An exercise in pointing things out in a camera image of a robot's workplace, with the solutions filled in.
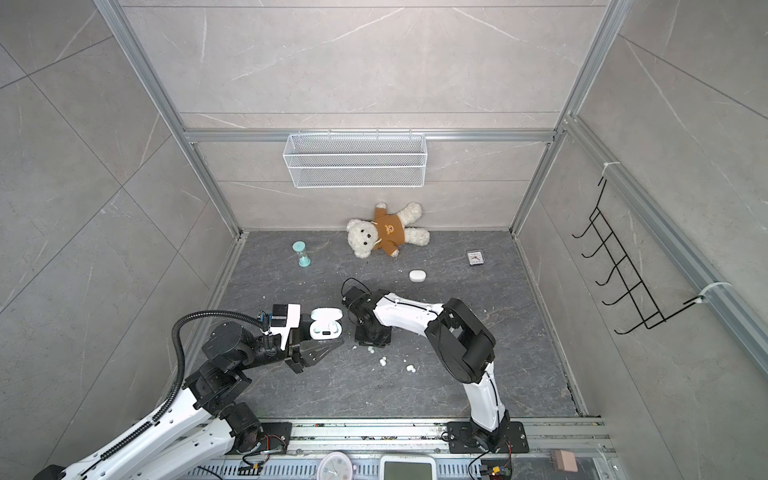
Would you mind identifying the green earbud charging case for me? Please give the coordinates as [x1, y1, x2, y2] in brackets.
[309, 307, 343, 340]

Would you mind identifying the white earbud charging case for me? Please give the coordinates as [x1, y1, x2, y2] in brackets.
[408, 269, 427, 283]

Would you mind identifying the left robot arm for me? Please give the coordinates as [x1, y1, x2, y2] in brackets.
[36, 321, 343, 479]

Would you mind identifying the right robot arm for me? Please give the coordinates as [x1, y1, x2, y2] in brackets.
[342, 287, 508, 436]

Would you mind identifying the white teddy bear brown shirt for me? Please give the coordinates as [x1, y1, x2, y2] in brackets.
[346, 202, 431, 259]

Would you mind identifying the small square clock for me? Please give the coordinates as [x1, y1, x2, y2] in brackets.
[467, 250, 485, 266]

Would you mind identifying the pink block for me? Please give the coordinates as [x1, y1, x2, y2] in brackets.
[551, 449, 579, 473]

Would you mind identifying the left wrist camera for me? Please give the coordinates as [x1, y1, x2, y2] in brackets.
[262, 303, 301, 350]

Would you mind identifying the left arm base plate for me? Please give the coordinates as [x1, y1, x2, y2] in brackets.
[243, 421, 293, 455]

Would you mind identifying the black corrugated cable hose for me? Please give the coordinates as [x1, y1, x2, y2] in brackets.
[98, 310, 265, 463]

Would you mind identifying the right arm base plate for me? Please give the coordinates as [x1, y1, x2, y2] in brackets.
[440, 422, 530, 454]

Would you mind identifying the white wire mesh basket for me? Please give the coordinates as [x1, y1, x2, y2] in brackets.
[283, 133, 428, 188]

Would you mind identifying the black wall hook rack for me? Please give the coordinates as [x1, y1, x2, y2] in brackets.
[571, 177, 705, 336]

